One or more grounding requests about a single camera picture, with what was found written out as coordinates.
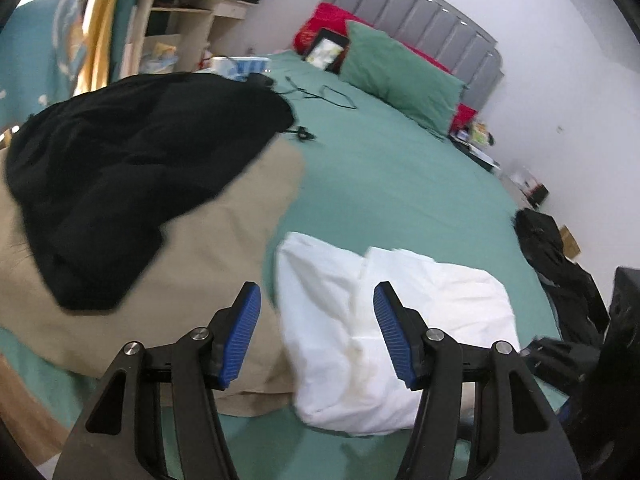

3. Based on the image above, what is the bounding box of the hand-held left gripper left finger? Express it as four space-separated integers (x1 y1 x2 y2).
52 281 262 480

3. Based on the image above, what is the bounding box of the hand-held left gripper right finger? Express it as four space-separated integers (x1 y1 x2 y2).
372 281 583 480

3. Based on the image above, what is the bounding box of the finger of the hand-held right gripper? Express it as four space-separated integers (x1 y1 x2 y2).
520 338 601 396

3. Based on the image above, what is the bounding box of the white hoodie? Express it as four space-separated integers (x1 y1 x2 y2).
275 231 522 437

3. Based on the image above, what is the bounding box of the beige cloth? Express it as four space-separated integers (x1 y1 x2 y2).
0 137 307 417

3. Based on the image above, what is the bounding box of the black clothing at bedside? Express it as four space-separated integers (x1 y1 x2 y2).
514 208 611 346

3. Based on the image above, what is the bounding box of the brown cardboard piece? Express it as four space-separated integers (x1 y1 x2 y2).
559 225 582 259

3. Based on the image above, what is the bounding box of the bed with green sheet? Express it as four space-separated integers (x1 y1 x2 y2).
0 50 571 480

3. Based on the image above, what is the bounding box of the small red black box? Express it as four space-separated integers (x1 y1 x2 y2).
522 180 550 207

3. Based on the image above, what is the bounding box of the black garment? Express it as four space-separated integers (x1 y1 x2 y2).
5 72 295 312

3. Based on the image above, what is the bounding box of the cluttered bedside table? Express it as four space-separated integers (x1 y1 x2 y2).
448 120 502 173

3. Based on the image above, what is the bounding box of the white blue power strip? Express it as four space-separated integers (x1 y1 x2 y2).
209 56 272 82

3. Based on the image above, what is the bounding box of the green pillow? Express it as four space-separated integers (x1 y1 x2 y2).
339 20 467 133

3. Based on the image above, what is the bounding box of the black tablet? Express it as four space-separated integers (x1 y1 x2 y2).
302 27 350 73

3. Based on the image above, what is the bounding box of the pale wooden shelf unit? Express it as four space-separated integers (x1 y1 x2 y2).
120 0 258 78

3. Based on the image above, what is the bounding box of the red pillow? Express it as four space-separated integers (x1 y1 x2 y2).
294 2 478 133

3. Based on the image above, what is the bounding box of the grey padded headboard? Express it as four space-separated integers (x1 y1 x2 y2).
320 0 503 111

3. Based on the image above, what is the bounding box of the teal curtain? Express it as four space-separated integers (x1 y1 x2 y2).
111 0 148 81

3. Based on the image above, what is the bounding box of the yellow curtain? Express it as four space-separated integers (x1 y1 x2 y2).
75 0 132 93

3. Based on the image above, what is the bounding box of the blue printed cloth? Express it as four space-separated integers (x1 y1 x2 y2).
0 0 88 133

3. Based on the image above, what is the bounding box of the black clip with cable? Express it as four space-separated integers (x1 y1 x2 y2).
282 125 318 143

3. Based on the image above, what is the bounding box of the thin dark cable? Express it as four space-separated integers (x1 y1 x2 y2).
272 75 358 111

